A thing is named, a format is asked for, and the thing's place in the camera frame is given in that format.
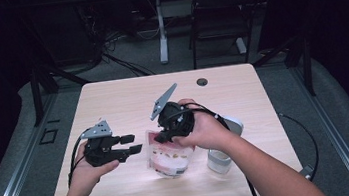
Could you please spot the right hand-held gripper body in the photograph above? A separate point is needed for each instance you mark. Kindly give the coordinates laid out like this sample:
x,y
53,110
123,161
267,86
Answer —
x,y
177,121

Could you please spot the white and pink spouted pouch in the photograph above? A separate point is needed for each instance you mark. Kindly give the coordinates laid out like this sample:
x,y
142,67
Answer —
x,y
170,162

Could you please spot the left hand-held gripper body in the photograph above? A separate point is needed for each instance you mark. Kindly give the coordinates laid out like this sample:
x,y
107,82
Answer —
x,y
102,152

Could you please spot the white desk leg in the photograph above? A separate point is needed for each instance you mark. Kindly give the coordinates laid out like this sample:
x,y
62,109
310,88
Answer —
x,y
163,42

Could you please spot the person's left hand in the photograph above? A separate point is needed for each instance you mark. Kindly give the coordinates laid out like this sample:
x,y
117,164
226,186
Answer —
x,y
83,179

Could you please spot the black metal stand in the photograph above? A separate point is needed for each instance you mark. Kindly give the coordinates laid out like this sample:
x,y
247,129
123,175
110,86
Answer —
x,y
36,94
307,64

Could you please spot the black folding chair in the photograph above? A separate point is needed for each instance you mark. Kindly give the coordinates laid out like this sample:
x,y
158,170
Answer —
x,y
223,8

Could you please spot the white desk foot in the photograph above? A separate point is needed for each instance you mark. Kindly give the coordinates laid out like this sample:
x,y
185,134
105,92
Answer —
x,y
241,46

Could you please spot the person's right hand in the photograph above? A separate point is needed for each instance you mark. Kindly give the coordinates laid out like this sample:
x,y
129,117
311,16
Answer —
x,y
207,134

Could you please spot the black table grommet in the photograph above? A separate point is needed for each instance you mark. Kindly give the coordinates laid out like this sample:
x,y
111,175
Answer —
x,y
202,82

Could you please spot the black floor outlet frame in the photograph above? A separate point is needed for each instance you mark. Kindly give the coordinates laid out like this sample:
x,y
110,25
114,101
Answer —
x,y
40,137

